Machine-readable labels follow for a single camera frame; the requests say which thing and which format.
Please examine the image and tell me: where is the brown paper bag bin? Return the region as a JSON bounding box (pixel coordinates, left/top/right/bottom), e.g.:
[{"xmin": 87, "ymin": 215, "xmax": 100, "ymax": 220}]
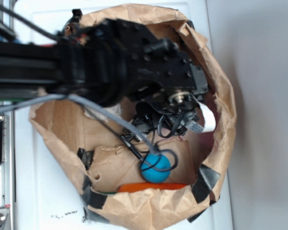
[{"xmin": 29, "ymin": 4, "xmax": 237, "ymax": 230}]

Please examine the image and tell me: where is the grey cable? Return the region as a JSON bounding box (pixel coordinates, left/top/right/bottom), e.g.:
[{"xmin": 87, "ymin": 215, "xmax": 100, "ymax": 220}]
[{"xmin": 0, "ymin": 93, "xmax": 160, "ymax": 154}]

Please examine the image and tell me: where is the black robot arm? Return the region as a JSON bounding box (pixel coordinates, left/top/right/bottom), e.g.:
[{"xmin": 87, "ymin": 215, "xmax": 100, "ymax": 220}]
[{"xmin": 0, "ymin": 19, "xmax": 215, "ymax": 135}]

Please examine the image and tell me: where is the crumpled white paper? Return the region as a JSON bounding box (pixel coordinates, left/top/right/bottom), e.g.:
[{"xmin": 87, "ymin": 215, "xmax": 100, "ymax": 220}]
[{"xmin": 107, "ymin": 103, "xmax": 123, "ymax": 117}]

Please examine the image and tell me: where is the thin black cable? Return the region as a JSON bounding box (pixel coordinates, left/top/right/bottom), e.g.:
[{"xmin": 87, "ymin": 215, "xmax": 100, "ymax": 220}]
[{"xmin": 0, "ymin": 2, "xmax": 178, "ymax": 173}]

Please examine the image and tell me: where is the blue rubber ball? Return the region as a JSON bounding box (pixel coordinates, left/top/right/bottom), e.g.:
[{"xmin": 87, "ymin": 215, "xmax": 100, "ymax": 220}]
[{"xmin": 140, "ymin": 154, "xmax": 171, "ymax": 184}]

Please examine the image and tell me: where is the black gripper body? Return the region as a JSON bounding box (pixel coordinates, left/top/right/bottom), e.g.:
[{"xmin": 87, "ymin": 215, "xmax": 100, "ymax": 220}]
[{"xmin": 124, "ymin": 23, "xmax": 209, "ymax": 138}]

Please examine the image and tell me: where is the orange plastic carrot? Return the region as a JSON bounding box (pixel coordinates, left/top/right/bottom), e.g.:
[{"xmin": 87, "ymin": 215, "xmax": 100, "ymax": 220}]
[{"xmin": 118, "ymin": 183, "xmax": 187, "ymax": 193}]

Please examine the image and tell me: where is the white flat ribbon cable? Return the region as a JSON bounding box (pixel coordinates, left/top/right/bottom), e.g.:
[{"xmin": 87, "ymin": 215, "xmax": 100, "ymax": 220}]
[{"xmin": 189, "ymin": 100, "xmax": 216, "ymax": 134}]

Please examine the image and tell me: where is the aluminium frame rail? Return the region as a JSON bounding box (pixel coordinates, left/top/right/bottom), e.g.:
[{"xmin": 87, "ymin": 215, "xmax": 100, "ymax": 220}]
[{"xmin": 0, "ymin": 112, "xmax": 17, "ymax": 230}]

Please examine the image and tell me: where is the white plastic tray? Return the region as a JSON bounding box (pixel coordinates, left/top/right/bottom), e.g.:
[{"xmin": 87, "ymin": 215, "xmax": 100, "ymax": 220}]
[{"xmin": 14, "ymin": 0, "xmax": 233, "ymax": 230}]

